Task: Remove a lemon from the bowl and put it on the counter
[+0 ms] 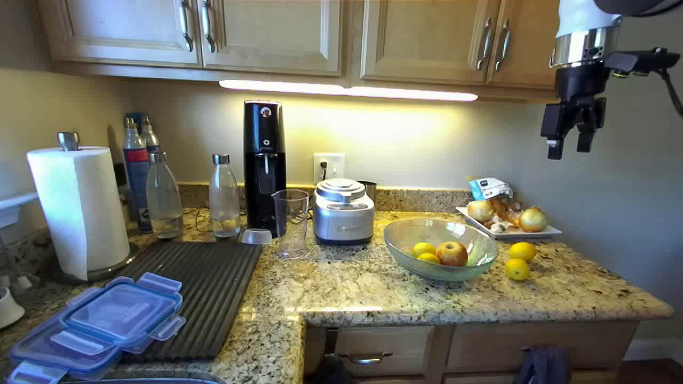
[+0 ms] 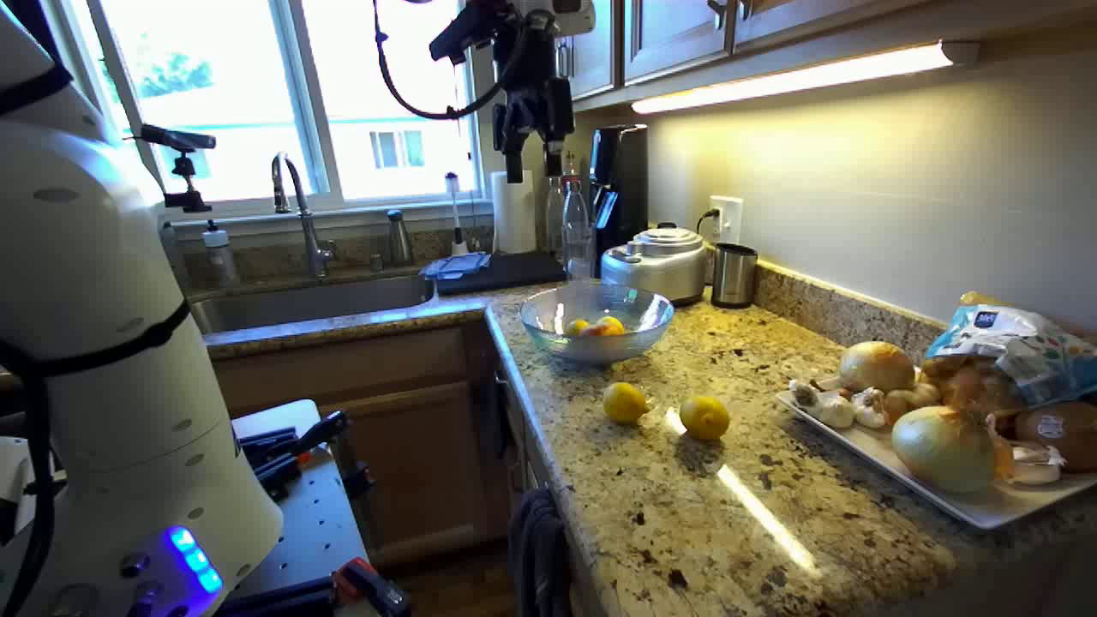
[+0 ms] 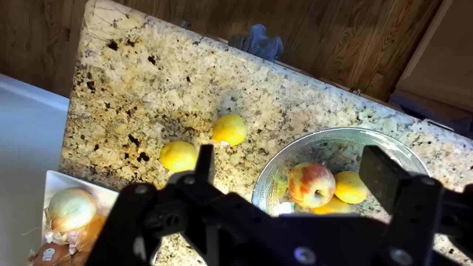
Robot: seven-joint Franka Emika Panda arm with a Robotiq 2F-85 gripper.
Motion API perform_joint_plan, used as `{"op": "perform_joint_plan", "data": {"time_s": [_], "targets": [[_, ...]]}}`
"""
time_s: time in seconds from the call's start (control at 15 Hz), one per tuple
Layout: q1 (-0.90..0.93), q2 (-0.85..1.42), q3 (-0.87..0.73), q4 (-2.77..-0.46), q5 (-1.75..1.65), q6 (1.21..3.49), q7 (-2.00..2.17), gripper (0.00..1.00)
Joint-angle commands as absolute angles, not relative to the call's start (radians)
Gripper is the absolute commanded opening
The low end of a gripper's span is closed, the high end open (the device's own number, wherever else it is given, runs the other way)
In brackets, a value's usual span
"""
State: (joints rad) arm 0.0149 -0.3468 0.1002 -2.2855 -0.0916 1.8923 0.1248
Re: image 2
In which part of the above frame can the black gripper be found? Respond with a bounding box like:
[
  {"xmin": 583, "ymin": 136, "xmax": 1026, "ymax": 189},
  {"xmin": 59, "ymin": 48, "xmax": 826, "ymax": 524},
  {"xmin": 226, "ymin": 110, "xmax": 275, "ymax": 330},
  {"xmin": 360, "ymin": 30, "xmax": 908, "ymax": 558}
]
[{"xmin": 491, "ymin": 30, "xmax": 578, "ymax": 186}]

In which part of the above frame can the clear glass bowl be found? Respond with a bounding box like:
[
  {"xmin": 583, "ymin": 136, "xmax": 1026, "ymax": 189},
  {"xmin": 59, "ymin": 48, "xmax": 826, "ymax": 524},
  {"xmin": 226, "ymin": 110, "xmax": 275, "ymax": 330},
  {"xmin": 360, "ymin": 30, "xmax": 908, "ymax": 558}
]
[{"xmin": 519, "ymin": 280, "xmax": 680, "ymax": 371}]

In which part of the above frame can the white paper towel roll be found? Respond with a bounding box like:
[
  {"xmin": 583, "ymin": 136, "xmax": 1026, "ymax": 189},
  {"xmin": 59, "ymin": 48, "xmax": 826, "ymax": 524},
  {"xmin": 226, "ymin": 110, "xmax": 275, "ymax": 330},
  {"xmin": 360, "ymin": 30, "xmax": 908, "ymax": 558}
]
[{"xmin": 487, "ymin": 170, "xmax": 543, "ymax": 259}]

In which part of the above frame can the clear glass bottle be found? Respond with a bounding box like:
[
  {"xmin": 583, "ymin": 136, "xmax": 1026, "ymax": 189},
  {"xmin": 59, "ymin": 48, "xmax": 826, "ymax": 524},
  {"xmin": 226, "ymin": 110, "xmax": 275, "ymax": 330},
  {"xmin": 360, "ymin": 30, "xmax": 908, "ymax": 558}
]
[{"xmin": 556, "ymin": 174, "xmax": 599, "ymax": 285}]

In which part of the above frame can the black coffee maker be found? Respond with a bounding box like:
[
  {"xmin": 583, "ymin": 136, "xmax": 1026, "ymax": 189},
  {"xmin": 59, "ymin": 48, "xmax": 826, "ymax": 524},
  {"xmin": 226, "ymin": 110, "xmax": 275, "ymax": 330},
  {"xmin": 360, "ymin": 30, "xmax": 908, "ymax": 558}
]
[{"xmin": 587, "ymin": 120, "xmax": 651, "ymax": 276}]

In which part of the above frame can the dish brush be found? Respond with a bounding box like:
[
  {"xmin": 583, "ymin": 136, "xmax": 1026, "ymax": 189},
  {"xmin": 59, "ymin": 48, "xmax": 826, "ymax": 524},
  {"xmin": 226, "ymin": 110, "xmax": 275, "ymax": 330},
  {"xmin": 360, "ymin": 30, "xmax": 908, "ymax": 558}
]
[{"xmin": 443, "ymin": 170, "xmax": 474, "ymax": 260}]

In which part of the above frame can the black ribbed drying mat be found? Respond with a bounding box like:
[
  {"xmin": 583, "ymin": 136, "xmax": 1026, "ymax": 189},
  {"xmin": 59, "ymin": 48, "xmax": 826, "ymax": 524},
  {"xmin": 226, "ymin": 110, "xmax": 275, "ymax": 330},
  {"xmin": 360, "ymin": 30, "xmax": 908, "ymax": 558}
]
[{"xmin": 421, "ymin": 247, "xmax": 568, "ymax": 301}]

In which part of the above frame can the wooden upper cabinet door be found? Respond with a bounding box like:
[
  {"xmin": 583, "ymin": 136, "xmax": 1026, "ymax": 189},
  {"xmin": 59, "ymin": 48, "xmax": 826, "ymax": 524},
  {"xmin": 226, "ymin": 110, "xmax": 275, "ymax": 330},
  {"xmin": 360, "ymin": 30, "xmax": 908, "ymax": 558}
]
[
  {"xmin": 732, "ymin": 0, "xmax": 1097, "ymax": 53},
  {"xmin": 556, "ymin": 0, "xmax": 627, "ymax": 106},
  {"xmin": 620, "ymin": 0, "xmax": 736, "ymax": 85}
]

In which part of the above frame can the silver round kitchen appliance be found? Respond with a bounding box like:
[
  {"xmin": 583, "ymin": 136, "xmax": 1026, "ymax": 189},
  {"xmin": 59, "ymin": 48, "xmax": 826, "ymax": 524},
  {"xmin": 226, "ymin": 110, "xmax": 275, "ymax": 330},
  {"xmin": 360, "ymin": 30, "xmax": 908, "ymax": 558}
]
[{"xmin": 596, "ymin": 223, "xmax": 715, "ymax": 309}]

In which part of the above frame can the red yellow apple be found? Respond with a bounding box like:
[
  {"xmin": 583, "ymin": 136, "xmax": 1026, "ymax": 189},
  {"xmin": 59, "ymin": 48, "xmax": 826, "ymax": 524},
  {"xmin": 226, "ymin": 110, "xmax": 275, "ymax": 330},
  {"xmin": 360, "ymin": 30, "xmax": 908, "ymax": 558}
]
[{"xmin": 590, "ymin": 312, "xmax": 635, "ymax": 344}]

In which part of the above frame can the stainless steel cup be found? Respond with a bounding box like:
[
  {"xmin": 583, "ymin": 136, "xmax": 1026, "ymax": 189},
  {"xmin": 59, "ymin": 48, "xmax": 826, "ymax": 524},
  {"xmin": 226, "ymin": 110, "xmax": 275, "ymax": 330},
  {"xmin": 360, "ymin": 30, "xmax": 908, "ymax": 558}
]
[{"xmin": 710, "ymin": 242, "xmax": 760, "ymax": 312}]

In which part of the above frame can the chrome kitchen faucet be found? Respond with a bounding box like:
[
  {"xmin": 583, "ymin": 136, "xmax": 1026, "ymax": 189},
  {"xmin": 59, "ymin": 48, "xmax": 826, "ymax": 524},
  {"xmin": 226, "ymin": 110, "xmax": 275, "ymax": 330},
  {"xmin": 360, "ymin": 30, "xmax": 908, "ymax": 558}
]
[{"xmin": 267, "ymin": 150, "xmax": 335, "ymax": 285}]

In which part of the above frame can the steel kitchen sink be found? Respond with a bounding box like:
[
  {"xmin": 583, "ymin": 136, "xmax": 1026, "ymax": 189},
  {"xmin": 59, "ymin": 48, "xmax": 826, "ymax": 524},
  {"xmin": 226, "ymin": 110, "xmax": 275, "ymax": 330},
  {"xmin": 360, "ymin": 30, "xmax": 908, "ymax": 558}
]
[{"xmin": 188, "ymin": 268, "xmax": 437, "ymax": 335}]

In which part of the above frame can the under cabinet light bar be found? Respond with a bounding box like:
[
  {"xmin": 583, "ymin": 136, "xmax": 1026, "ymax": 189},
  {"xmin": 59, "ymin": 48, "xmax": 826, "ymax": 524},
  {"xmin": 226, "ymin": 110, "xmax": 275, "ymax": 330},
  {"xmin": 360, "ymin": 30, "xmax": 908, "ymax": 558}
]
[{"xmin": 627, "ymin": 39, "xmax": 959, "ymax": 120}]

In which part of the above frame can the wooden sink base cabinet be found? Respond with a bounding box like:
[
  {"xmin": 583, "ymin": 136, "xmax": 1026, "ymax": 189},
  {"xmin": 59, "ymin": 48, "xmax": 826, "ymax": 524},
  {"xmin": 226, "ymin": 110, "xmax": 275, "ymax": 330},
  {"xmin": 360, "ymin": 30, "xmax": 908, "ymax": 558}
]
[{"xmin": 209, "ymin": 323, "xmax": 512, "ymax": 572}]

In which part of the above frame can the soap dispenser bottle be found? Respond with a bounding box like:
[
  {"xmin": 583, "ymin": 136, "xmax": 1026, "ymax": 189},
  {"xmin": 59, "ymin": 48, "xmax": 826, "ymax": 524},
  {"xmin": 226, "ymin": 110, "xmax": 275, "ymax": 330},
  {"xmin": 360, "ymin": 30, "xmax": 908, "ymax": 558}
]
[{"xmin": 196, "ymin": 218, "xmax": 245, "ymax": 291}]

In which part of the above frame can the white mushroom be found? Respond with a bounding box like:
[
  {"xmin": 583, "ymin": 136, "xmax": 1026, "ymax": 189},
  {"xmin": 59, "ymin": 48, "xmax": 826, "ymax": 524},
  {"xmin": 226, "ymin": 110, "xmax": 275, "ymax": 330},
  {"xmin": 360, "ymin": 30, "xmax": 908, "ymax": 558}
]
[
  {"xmin": 787, "ymin": 376, "xmax": 826, "ymax": 413},
  {"xmin": 818, "ymin": 391, "xmax": 860, "ymax": 436},
  {"xmin": 850, "ymin": 386, "xmax": 894, "ymax": 432}
]

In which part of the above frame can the black clamp tool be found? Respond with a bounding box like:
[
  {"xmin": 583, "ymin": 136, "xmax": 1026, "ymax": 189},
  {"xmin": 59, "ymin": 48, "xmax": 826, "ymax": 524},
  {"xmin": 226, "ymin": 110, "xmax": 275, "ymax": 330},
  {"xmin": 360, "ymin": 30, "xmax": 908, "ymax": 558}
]
[{"xmin": 236, "ymin": 407, "xmax": 354, "ymax": 496}]

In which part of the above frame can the dark hanging towel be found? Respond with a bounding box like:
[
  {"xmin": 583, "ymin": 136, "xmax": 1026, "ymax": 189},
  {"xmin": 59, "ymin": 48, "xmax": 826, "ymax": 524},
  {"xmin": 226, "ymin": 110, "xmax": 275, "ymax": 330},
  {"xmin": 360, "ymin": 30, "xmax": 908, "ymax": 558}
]
[{"xmin": 504, "ymin": 486, "xmax": 578, "ymax": 617}]

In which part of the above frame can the small yellow onion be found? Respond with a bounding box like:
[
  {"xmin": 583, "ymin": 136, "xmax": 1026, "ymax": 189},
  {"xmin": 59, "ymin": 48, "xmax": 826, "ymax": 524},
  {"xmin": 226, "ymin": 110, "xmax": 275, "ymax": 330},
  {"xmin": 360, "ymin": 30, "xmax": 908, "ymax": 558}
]
[{"xmin": 838, "ymin": 340, "xmax": 918, "ymax": 399}]

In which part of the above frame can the grey robot mounting table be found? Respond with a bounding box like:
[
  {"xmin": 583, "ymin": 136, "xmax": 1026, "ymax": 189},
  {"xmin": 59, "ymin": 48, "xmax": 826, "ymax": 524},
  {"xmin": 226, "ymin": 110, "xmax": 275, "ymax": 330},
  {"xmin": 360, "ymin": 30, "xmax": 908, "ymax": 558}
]
[{"xmin": 223, "ymin": 395, "xmax": 370, "ymax": 611}]

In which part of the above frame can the orange black clamp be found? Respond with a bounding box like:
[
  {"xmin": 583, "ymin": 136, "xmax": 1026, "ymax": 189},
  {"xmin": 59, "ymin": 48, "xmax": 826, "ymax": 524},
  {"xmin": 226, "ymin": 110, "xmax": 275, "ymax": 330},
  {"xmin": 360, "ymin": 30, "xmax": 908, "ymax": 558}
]
[{"xmin": 331, "ymin": 553, "xmax": 418, "ymax": 617}]

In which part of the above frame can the brown shallot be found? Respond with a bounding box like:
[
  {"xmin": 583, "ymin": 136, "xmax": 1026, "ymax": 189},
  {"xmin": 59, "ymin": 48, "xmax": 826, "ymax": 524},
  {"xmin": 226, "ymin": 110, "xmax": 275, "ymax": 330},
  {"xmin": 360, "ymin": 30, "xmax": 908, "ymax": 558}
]
[{"xmin": 924, "ymin": 357, "xmax": 1014, "ymax": 419}]

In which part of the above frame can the large yellow onion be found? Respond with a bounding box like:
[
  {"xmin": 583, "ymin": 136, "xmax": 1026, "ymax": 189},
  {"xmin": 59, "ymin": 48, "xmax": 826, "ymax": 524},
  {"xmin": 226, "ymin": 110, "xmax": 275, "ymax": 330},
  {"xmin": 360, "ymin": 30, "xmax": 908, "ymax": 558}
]
[{"xmin": 887, "ymin": 405, "xmax": 997, "ymax": 496}]

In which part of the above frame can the white rectangular tray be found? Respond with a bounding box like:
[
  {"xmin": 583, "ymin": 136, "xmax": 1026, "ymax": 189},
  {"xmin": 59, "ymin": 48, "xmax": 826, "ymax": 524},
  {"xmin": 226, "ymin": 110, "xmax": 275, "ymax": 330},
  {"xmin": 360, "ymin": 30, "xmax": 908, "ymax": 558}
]
[{"xmin": 787, "ymin": 382, "xmax": 1097, "ymax": 531}]

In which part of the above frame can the blue white plastic bag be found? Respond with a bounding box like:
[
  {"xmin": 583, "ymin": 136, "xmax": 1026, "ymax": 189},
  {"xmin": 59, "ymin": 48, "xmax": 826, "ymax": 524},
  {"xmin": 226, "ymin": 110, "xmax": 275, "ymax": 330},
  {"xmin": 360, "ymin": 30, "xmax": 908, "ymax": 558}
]
[{"xmin": 924, "ymin": 298, "xmax": 1097, "ymax": 407}]

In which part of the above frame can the white garlic bulb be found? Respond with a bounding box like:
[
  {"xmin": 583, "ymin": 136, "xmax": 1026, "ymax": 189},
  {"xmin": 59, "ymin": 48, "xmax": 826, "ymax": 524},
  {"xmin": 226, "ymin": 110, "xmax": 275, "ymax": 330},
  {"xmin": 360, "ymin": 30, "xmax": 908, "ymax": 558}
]
[{"xmin": 994, "ymin": 440, "xmax": 1074, "ymax": 491}]

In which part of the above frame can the brown onion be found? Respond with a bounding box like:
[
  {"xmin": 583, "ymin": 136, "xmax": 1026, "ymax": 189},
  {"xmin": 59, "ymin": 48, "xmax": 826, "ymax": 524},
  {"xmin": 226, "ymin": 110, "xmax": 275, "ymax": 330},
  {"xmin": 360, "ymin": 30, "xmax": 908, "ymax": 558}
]
[{"xmin": 1011, "ymin": 399, "xmax": 1097, "ymax": 472}]

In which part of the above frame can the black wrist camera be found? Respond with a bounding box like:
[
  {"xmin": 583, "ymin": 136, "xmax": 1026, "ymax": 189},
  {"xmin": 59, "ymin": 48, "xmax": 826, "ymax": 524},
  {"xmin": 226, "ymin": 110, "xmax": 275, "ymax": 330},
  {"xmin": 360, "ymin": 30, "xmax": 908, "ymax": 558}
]
[{"xmin": 426, "ymin": 0, "xmax": 519, "ymax": 68}]

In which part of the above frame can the white wall outlet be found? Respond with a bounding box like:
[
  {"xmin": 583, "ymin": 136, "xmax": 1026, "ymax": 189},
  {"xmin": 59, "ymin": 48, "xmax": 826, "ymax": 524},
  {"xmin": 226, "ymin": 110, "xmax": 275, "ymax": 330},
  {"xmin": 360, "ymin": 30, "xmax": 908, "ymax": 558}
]
[{"xmin": 706, "ymin": 194, "xmax": 748, "ymax": 247}]

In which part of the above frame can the window with white frame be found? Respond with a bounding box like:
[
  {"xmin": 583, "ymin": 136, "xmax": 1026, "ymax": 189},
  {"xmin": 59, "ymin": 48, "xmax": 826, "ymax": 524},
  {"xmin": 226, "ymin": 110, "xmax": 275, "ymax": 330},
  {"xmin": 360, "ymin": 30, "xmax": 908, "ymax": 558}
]
[{"xmin": 50, "ymin": 0, "xmax": 487, "ymax": 220}]

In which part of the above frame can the black camera on tripod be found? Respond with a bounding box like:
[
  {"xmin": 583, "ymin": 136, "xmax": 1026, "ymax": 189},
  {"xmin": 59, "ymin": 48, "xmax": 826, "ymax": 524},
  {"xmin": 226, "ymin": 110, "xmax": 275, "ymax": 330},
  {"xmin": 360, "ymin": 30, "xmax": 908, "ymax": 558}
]
[{"xmin": 138, "ymin": 120, "xmax": 223, "ymax": 220}]

